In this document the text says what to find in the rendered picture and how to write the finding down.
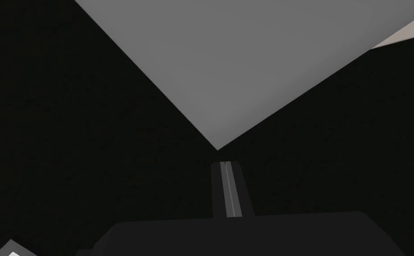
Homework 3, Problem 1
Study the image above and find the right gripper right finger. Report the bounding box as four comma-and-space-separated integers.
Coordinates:
225, 161, 255, 217

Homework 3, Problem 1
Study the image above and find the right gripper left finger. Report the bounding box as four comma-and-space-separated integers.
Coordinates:
210, 161, 235, 219

